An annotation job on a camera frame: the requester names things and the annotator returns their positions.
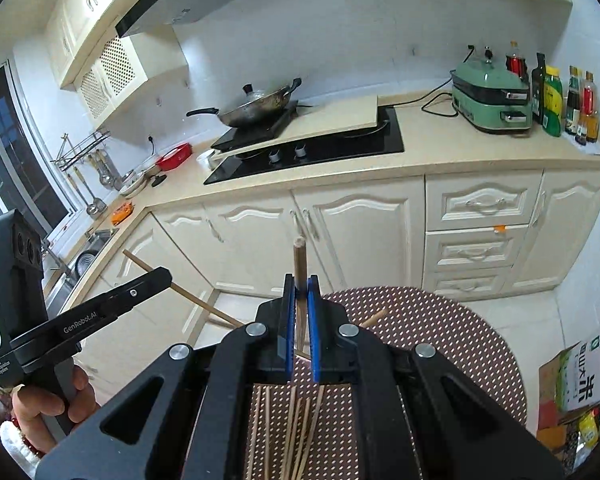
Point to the wooden board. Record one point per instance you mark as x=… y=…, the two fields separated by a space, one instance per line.
x=330 y=115

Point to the yellow green bottle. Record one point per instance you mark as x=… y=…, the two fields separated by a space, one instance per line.
x=553 y=105

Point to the hanging metal ladle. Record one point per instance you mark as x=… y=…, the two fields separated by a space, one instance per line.
x=96 y=206

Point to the cream base cabinets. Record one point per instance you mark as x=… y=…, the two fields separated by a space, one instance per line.
x=260 y=240

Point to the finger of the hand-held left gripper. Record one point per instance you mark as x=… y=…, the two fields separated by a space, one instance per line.
x=140 y=287

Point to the steel wok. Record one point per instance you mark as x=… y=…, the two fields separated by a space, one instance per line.
x=262 y=110

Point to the black induction cooker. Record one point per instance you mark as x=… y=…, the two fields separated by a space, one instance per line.
x=250 y=135

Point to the red plastic basket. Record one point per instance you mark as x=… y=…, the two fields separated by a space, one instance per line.
x=175 y=157

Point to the red label bottle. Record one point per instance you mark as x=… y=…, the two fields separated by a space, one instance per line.
x=516 y=65

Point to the metal wall rack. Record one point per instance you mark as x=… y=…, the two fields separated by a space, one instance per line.
x=80 y=147

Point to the orange red bottle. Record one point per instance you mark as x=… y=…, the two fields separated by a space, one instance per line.
x=588 y=110

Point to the stack of white bowls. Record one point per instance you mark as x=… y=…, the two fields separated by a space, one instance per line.
x=135 y=187

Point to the yellow snack packet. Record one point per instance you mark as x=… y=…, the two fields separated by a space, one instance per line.
x=588 y=427

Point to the white cup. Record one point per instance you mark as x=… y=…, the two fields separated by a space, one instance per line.
x=207 y=160

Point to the black glass gas hob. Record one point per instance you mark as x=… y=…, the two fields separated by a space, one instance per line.
x=345 y=147

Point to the window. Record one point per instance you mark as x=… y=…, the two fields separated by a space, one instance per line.
x=10 y=170

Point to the small cream drawer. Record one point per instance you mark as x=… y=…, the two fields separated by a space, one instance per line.
x=467 y=285

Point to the wall socket with plug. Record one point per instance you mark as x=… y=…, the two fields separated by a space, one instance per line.
x=152 y=138

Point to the dark green oil bottle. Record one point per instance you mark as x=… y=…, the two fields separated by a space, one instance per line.
x=538 y=90

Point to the rice bag in box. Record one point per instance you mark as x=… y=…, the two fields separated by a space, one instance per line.
x=548 y=390

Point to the pile of chopsticks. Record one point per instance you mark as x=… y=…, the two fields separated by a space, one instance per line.
x=305 y=425

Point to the white green rice bag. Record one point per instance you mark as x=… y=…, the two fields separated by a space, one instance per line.
x=580 y=370

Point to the middle cream drawer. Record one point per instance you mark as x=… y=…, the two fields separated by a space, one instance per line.
x=475 y=252

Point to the large cream drawer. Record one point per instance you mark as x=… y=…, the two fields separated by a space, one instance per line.
x=480 y=202

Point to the wooden chopstick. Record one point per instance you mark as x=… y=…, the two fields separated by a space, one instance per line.
x=375 y=317
x=299 y=260
x=205 y=307

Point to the green electric grill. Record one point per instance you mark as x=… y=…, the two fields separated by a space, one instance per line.
x=485 y=90

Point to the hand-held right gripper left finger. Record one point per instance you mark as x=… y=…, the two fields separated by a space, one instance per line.
x=290 y=320

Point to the brown dotted tablecloth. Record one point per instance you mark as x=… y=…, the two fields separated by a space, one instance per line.
x=455 y=340

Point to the person's left hand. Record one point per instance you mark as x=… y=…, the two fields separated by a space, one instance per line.
x=30 y=405

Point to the dark sauce bottle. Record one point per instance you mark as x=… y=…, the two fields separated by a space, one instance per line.
x=573 y=100

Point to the steel sink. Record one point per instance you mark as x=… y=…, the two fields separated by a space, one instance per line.
x=87 y=255

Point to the person's left forearm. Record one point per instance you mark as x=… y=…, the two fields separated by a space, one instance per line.
x=15 y=442

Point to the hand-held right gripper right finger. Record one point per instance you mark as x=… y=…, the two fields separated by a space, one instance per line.
x=313 y=330

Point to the glass wok lid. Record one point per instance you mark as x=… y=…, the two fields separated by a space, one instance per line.
x=256 y=96

